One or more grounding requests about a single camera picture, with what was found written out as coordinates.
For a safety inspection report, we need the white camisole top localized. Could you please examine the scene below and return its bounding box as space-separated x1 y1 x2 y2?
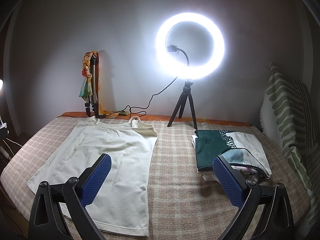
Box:
28 117 157 236

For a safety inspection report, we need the floral folded garment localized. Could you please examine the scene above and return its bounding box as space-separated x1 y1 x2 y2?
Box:
232 165 260 181

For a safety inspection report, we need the white grey folded garment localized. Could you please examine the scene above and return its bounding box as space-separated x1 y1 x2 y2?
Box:
220 132 272 179

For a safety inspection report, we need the pink plaid bed blanket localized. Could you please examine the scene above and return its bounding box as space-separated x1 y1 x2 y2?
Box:
1 117 310 239

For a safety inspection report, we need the dark green folded garment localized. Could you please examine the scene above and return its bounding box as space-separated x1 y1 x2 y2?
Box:
194 129 236 172

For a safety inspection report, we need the green white patterned pillow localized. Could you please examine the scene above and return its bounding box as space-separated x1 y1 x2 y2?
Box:
259 63 318 196

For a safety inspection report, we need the silver folded tripod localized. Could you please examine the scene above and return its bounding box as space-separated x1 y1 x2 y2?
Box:
82 51 106 119

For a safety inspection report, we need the small black tripod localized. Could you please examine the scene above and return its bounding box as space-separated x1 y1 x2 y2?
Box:
167 80 197 129

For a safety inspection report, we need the black power cable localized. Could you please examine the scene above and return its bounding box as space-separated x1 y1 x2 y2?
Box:
57 76 179 119

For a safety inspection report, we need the white ring light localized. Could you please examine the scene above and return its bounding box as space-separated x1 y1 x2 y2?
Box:
154 12 225 80

